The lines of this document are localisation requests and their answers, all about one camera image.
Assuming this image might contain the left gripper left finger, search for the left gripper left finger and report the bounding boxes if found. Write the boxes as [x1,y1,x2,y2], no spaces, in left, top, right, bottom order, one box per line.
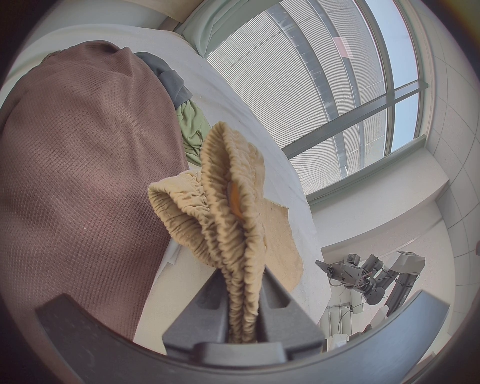
[162,269,230,353]

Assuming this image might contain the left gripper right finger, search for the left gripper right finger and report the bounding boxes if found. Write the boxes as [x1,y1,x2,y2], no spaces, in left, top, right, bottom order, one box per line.
[258,263,324,351]

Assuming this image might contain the tan shorts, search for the tan shorts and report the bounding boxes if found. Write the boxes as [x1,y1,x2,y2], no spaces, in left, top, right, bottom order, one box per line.
[147,121,304,344]

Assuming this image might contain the bed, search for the bed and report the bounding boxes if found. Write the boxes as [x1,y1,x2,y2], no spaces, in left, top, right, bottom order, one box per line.
[0,0,320,355]

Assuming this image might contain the window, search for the window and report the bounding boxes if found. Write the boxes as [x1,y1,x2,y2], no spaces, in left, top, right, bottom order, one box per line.
[204,0,430,205]

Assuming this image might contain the brown shorts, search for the brown shorts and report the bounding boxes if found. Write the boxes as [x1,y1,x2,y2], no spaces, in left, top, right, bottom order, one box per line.
[0,40,188,342]

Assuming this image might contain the green garment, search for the green garment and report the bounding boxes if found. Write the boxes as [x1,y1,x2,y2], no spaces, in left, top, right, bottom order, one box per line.
[176,100,212,166]

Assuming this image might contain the black garment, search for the black garment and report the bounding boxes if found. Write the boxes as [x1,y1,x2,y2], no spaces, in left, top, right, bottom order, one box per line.
[133,52,194,111]

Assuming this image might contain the grey-green curtain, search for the grey-green curtain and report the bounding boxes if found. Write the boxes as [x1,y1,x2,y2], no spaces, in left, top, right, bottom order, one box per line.
[180,0,282,57]

